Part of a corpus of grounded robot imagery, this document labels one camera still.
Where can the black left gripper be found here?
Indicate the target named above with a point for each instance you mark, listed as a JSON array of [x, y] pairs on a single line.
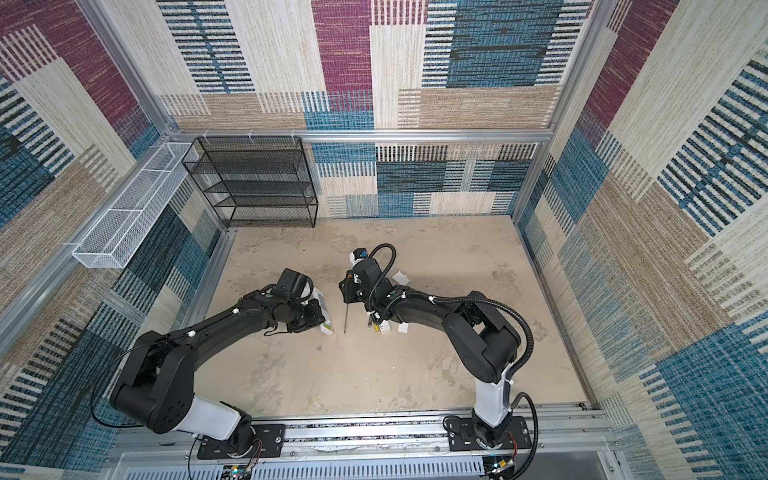
[[316, 317]]

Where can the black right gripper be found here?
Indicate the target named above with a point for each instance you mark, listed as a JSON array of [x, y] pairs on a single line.
[[347, 291]]

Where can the white remote with grey screen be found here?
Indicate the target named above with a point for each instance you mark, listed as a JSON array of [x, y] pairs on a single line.
[[325, 326]]

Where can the small white battery cover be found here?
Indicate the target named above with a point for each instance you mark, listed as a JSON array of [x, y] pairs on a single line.
[[401, 279]]

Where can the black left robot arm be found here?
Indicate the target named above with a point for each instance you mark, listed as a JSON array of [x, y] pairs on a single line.
[[156, 385]]

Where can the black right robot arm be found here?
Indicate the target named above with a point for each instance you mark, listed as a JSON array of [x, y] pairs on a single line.
[[492, 340]]

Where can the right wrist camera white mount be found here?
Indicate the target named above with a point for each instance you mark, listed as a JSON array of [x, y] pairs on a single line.
[[358, 255]]

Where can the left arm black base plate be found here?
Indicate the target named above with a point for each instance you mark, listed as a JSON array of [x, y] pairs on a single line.
[[246, 443]]

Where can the black wire mesh shelf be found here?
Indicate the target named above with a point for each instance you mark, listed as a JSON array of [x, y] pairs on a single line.
[[254, 181]]

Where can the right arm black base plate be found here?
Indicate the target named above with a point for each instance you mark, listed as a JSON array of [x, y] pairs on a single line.
[[471, 434]]

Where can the white wire mesh basket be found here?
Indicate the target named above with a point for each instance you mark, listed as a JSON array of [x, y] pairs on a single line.
[[119, 232]]

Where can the aluminium front rail frame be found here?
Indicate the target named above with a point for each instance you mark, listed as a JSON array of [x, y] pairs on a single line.
[[563, 442]]

